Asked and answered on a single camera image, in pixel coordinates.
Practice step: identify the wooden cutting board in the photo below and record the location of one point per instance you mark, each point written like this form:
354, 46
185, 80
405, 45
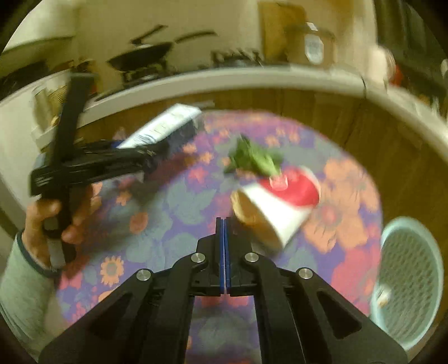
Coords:
273, 28

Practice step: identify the black gas stove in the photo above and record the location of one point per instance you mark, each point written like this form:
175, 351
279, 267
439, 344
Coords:
182, 75

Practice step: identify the green vegetable stalk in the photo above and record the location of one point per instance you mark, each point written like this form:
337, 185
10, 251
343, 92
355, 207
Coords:
252, 159

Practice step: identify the white kitchen countertop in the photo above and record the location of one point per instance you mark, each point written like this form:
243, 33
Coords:
262, 78

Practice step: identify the black wok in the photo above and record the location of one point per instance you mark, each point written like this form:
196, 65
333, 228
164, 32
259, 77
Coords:
140, 59

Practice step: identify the person's left hand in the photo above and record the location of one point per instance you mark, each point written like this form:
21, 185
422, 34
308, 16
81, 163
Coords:
38, 213

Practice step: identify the white electric kettle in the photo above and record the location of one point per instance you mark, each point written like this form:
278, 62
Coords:
379, 64

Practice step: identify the person's left forearm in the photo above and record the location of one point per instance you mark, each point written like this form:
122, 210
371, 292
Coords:
24, 290

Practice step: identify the black stove pan support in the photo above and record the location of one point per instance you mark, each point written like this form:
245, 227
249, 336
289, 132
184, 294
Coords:
143, 75
238, 57

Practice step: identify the red and white paper cup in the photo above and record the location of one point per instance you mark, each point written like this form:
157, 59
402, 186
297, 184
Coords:
280, 206

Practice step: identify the teal plastic basket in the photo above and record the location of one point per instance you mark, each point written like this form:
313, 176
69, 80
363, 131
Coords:
409, 280

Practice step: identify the brown rice cooker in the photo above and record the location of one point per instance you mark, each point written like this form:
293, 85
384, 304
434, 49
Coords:
311, 45

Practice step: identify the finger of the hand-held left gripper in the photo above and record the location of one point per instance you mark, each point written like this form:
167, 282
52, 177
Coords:
133, 162
105, 146

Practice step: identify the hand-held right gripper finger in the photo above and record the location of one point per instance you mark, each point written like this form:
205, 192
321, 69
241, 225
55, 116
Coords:
219, 252
228, 252

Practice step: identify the floral tablecloth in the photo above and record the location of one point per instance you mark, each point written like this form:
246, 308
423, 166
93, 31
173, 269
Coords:
168, 210

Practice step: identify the dark window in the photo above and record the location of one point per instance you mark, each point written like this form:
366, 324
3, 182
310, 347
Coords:
413, 38

